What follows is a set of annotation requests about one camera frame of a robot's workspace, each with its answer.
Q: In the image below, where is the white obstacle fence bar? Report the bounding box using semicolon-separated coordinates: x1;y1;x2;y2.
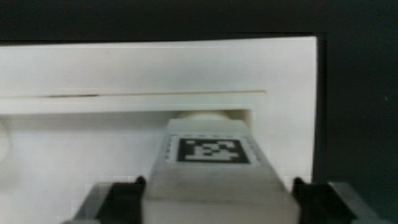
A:
0;37;318;178

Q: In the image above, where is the white table leg four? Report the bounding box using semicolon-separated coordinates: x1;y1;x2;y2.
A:
142;118;300;224

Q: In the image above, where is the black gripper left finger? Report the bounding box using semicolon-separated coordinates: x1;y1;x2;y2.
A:
64;177;145;224

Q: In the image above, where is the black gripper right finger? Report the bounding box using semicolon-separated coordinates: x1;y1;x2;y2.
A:
291;178;373;224

